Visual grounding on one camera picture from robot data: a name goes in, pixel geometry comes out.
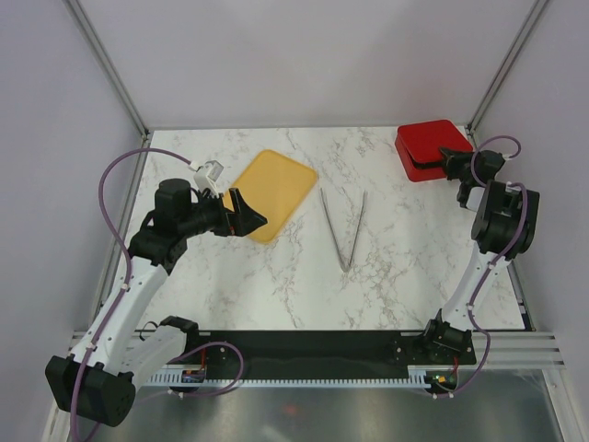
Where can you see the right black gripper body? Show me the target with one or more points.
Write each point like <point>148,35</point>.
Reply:
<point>462,173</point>

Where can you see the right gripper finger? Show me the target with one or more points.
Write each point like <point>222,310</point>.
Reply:
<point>428,165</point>
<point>449,154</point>

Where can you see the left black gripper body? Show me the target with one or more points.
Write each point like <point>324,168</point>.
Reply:
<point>219,223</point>

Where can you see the red box lid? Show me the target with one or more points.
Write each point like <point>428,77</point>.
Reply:
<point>423,140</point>

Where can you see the metal tongs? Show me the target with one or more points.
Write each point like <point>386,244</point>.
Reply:
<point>344,230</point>

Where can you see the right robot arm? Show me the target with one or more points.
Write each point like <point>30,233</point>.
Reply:
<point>504,227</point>

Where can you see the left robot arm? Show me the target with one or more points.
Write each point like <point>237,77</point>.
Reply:
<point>99,379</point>

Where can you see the red chocolate box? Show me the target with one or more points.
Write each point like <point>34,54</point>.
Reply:
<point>415,175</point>

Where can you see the yellow plastic tray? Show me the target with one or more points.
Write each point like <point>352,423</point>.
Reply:
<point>274,185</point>

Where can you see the right aluminium frame post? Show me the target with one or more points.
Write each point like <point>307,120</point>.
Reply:
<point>532,19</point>

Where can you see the aluminium frame post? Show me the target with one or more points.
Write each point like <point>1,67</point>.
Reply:
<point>532,19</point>
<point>100,53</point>

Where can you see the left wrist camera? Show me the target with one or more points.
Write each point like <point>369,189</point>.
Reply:
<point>206,175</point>

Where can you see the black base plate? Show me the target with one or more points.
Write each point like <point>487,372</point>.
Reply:
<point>333,355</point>

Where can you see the white cable duct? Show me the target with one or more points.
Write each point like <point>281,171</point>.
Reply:
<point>178,378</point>

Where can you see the left aluminium frame post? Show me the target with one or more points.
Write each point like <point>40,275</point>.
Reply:
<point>100,53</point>

